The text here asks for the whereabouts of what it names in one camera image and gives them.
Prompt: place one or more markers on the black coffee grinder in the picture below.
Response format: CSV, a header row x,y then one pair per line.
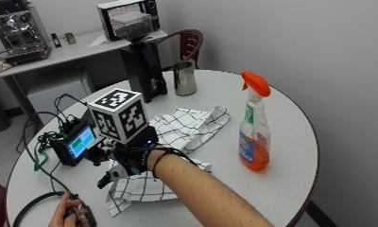
x,y
145,69

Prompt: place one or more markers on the orange spray bottle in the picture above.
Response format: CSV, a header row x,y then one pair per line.
x,y
254,148

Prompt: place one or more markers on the steel coffee tamper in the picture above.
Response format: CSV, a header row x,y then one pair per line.
x,y
69,38

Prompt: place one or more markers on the steel espresso machine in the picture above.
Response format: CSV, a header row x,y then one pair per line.
x,y
19,31

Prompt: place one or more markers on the small black upright object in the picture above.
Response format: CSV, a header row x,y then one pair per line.
x,y
55,40

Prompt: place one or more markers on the black small screen device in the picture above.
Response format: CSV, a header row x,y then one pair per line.
x,y
77,145

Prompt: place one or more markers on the white black checkered cloth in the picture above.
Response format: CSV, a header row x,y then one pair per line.
x,y
183,126

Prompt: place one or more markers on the grey side table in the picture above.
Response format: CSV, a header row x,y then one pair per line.
x,y
67,53

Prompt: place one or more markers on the steel milk pitcher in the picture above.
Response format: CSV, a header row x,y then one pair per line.
x,y
183,78

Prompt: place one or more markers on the white cube with black markers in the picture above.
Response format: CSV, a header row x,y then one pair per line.
x,y
117,115

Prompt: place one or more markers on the white black microwave oven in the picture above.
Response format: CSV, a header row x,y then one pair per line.
x,y
149,9

